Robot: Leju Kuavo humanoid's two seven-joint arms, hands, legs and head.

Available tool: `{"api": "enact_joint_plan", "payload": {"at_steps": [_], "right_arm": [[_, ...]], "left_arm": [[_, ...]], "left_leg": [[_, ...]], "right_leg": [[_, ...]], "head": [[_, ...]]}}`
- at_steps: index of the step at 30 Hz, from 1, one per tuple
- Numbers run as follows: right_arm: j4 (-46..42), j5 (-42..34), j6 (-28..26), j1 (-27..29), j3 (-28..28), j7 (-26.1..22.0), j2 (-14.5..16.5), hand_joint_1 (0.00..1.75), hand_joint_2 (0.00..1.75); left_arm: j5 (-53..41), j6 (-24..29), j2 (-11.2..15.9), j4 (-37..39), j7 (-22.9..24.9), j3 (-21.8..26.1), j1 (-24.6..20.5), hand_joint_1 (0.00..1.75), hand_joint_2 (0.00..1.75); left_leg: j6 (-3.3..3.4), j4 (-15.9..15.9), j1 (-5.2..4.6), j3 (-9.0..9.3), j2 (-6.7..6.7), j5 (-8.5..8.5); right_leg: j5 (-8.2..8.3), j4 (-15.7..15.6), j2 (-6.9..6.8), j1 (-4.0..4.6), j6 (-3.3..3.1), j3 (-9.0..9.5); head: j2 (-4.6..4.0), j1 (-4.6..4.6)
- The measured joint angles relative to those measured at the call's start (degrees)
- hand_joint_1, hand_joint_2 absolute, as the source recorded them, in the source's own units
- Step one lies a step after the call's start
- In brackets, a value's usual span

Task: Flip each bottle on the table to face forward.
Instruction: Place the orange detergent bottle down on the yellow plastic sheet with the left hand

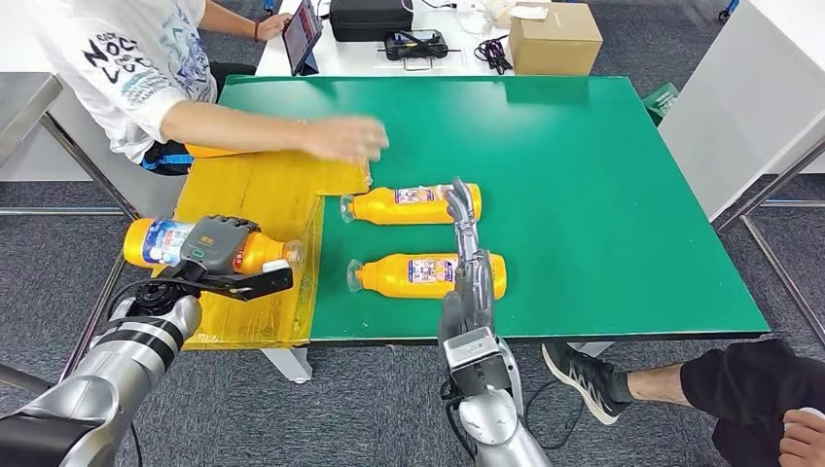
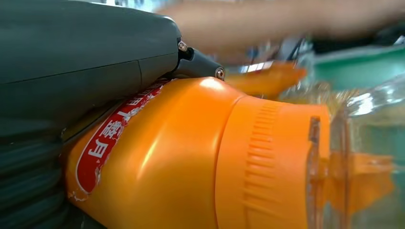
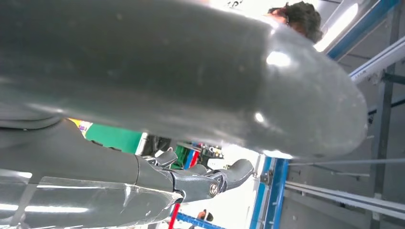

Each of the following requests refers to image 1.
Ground person's hand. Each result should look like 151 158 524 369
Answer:
778 409 825 467

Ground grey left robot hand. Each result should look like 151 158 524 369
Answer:
179 215 263 275

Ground person's right hand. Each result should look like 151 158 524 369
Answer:
299 116 390 163

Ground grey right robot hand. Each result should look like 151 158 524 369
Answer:
437 178 496 352

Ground person's left hand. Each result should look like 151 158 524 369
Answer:
256 13 295 42

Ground orange detergent bottle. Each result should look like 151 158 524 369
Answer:
346 252 508 301
185 142 243 160
340 183 483 226
124 217 305 272

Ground black tablet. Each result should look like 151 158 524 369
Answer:
281 0 324 77

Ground yellow taped cardboard board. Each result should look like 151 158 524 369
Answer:
173 144 374 351

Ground person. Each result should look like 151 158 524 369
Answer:
541 340 825 467
35 0 390 176

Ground white desk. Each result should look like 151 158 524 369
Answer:
254 0 514 77

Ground white bench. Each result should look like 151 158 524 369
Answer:
45 90 188 217

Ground black carrying case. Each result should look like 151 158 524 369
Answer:
328 0 413 43

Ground black handheld controller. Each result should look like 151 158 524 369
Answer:
378 28 462 71

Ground white table leg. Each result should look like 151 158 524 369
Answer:
261 347 314 384
566 342 614 359

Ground clear plastic bag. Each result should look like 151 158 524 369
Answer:
453 0 514 35

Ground brown cardboard box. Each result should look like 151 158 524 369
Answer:
507 1 604 77

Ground green bag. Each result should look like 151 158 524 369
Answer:
641 82 680 126

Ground white side table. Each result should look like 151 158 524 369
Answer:
657 0 825 222

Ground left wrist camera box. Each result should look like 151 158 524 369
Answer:
193 259 296 303

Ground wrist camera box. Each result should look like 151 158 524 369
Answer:
442 327 514 398
193 259 296 303

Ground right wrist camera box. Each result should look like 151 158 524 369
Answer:
442 327 514 398

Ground black floor cable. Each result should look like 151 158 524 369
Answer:
522 378 585 450

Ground black cable bundle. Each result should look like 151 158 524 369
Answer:
473 35 515 75

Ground steel frame table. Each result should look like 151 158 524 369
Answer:
0 72 140 394

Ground steel table frame legs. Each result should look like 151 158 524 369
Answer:
711 138 825 342

